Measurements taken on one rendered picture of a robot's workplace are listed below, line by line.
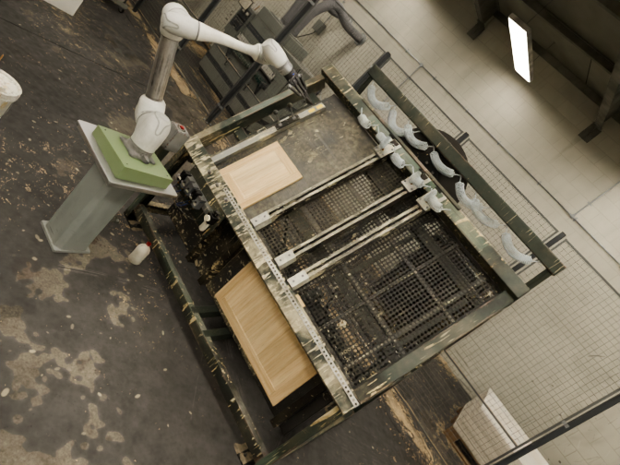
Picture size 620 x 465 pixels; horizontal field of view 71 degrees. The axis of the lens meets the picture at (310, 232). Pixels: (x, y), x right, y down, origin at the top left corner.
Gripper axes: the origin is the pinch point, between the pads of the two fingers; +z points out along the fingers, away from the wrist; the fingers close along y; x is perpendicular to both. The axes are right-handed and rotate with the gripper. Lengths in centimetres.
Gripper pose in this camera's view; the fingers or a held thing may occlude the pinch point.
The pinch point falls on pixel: (306, 97)
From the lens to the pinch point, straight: 288.7
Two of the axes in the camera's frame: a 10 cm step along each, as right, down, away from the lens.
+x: 5.4, 2.3, -8.1
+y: -6.2, 7.6, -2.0
